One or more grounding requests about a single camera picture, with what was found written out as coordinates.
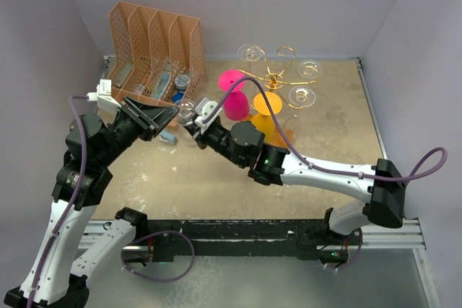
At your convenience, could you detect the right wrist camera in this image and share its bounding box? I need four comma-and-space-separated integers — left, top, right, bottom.
193, 97, 222, 135

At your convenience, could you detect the blue toothbrush package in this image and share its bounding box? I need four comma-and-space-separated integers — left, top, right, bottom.
150, 57, 171, 100

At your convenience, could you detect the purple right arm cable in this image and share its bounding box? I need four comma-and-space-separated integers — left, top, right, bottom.
201, 76, 448, 181

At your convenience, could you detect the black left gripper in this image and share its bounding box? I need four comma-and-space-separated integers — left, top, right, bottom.
97, 95, 179, 166

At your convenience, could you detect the gold wire glass rack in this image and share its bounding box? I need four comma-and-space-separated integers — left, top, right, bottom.
240, 46, 317, 91

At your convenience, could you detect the grey box with red label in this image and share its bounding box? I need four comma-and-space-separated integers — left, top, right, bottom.
114, 63, 133, 88

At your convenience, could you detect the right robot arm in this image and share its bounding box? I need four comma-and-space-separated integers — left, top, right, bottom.
185, 119, 406, 244

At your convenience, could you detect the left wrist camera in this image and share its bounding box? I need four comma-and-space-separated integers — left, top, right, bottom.
86, 79, 121, 114

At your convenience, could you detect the blue bottle cap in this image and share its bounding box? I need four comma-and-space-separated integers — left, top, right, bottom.
172, 92, 183, 103

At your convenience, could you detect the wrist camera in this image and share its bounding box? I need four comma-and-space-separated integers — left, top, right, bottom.
193, 97, 222, 135
86, 79, 121, 114

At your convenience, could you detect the light blue correction tape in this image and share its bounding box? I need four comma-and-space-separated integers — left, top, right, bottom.
159, 131, 178, 145

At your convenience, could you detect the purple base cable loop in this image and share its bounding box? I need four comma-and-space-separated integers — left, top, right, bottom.
121, 230, 198, 283

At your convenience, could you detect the clear wine glass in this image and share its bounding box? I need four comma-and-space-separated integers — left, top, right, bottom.
237, 44, 263, 73
297, 60, 323, 80

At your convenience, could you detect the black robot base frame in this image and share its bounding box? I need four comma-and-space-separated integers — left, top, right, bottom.
128, 219, 362, 263

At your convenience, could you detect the yellow plastic wine glass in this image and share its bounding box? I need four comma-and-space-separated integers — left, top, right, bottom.
250, 92, 288, 148

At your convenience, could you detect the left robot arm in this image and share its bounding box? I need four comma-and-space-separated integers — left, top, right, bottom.
4, 97, 179, 307

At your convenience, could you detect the pink plastic wine glass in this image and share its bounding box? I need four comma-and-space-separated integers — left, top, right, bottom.
218, 70, 249, 121

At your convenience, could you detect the round blue patterned tin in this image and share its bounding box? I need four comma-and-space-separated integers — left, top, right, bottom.
174, 74, 191, 92

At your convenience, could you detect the peach plastic file organizer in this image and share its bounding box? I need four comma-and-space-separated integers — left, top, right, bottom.
108, 1, 205, 105

